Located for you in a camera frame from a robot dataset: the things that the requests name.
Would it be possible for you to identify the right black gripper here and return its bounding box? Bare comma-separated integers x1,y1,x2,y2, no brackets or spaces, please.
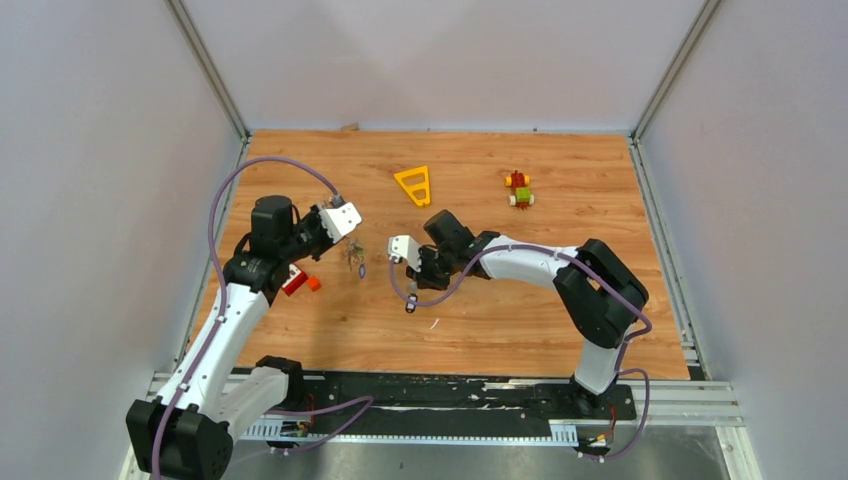
406,246,458,292

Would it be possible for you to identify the metal keyring with keys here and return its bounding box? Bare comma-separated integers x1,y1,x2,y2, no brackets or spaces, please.
344,238,366,272

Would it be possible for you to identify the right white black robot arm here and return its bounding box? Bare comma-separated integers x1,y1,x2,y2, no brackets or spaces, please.
387,210,652,418

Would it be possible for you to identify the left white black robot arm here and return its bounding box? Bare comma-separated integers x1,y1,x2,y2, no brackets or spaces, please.
126,195,362,479

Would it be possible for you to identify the red white toy block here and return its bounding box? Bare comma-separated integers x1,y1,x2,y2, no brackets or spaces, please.
280,263,309,297

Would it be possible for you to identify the yellow triangular plastic piece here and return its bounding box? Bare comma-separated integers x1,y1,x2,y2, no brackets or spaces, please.
393,166,432,208

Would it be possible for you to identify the red green toy block figure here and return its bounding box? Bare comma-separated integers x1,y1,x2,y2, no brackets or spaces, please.
504,170,535,209

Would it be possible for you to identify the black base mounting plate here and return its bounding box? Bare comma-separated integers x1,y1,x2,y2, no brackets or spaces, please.
256,355,639,435

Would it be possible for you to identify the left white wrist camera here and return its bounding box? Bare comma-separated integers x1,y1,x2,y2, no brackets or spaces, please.
318,202,363,244

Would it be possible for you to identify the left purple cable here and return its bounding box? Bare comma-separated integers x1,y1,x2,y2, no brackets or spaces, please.
149,156,348,480

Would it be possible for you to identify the purple cable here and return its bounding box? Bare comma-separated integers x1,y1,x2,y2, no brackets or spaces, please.
388,243,654,462
149,156,348,480

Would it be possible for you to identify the white slotted cable duct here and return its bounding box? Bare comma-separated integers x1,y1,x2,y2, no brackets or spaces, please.
241,417,579,447

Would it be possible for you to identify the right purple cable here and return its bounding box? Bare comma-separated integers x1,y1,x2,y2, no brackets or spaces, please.
388,243,654,462

